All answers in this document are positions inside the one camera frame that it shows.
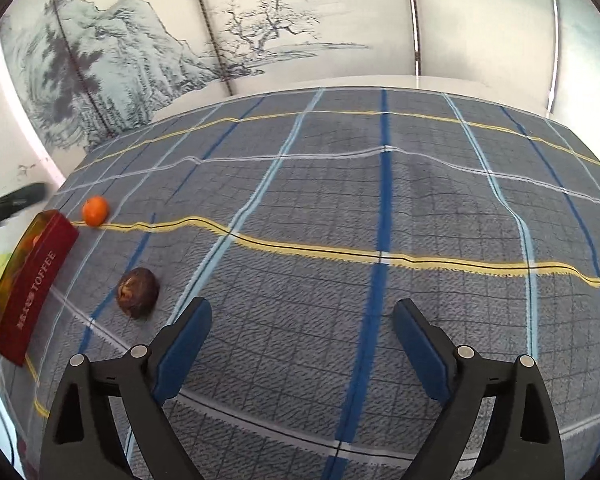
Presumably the ink landscape wall mural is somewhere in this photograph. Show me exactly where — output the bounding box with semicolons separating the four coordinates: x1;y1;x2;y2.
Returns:
0;0;373;153

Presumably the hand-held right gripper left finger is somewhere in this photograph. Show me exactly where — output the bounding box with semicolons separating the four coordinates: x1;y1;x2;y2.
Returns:
39;296;214;480

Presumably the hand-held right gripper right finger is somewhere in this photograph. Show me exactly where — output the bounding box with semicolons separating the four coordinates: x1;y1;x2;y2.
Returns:
391;298;566;480

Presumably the brown taro with fibrous top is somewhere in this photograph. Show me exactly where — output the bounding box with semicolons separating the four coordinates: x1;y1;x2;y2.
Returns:
116;267;159;320

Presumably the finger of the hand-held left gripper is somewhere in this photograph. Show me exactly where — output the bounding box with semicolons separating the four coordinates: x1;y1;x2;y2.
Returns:
0;183;48;233

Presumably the grey plaid blanket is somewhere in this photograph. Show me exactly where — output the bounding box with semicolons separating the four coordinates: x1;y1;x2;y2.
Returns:
0;87;600;480

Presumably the red candy box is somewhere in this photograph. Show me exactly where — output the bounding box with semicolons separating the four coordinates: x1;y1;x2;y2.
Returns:
0;210;80;366

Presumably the orange tangerine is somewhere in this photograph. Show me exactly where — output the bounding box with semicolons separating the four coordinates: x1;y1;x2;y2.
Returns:
82;196;110;226

